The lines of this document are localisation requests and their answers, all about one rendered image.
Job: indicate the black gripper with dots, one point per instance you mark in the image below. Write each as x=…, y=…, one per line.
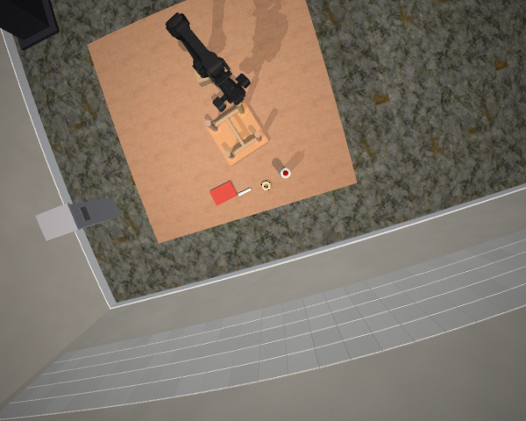
x=219, y=102

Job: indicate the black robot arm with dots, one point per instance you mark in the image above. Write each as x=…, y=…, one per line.
x=213, y=65

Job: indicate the red flat rectangular block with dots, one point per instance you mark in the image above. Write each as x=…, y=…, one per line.
x=223, y=193

